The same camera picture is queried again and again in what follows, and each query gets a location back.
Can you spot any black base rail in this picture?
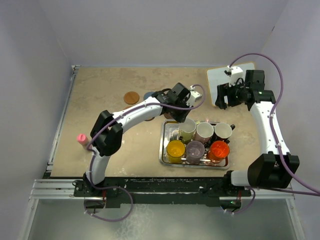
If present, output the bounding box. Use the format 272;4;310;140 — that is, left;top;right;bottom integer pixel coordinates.
71;172;252;209

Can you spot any light brown wooden coaster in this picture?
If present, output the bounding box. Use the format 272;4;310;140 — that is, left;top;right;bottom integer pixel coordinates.
123;91;140;105

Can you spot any orange translucent cup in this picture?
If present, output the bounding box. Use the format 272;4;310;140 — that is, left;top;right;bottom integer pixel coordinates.
207;140;230;164

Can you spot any purple translucent cup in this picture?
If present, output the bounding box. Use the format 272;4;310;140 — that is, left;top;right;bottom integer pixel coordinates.
186;140;205;164

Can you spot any pink mug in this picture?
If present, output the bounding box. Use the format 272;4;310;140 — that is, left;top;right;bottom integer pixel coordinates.
194;122;214;144

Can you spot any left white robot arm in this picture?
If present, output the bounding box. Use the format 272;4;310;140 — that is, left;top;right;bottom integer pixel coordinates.
85;83;202;196

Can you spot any yellow black-rimmed coaster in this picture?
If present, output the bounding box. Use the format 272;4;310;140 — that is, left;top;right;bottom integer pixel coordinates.
145;117;155;122

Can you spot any silver metal tray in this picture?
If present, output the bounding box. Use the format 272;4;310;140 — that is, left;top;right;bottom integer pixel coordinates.
159;119;230;170

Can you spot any yellow translucent cup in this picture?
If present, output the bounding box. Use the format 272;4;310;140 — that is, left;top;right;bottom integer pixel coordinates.
166;140;186;164

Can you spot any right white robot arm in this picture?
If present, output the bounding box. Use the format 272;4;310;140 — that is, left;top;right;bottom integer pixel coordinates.
215;66;300;196

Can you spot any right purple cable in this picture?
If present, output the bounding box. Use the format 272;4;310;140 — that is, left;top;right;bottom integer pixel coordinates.
224;53;320;215

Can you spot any black mug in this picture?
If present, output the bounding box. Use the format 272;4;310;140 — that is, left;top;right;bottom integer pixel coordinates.
213;122;236;141

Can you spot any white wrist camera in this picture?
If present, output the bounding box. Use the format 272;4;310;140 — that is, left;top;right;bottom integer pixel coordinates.
188;85;203;103
224;65;244;86

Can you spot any pink cylinder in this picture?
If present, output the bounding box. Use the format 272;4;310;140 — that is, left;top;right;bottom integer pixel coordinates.
76;133;89;148

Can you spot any yellow-green mug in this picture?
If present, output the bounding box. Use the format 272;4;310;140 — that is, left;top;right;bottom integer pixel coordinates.
178;118;197;144

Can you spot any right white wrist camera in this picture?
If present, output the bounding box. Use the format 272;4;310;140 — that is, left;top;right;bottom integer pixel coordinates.
224;65;244;86

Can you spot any purple cable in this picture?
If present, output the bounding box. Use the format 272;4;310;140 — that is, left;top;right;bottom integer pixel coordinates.
83;84;207;222
224;53;320;215

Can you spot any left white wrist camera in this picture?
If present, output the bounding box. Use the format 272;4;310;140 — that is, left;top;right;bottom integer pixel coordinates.
188;85;203;103

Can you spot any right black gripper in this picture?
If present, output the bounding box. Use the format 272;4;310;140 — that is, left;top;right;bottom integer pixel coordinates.
215;78;249;109

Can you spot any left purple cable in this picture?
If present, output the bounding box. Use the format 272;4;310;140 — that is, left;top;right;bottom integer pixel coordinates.
83;84;207;222

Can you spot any aluminium frame rail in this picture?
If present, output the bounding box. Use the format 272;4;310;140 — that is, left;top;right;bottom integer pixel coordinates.
29;65;81;200

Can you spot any white whiteboard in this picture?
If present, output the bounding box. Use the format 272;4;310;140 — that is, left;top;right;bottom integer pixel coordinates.
206;61;256;107

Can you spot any blue coaster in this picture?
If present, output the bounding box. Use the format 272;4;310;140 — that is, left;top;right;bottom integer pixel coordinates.
143;91;154;101

